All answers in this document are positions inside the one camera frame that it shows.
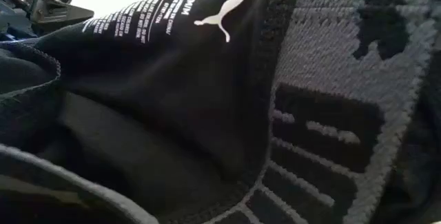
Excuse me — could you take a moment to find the black Puma briefs grey waistband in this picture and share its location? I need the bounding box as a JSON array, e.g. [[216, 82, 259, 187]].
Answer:
[[0, 0, 441, 224]]

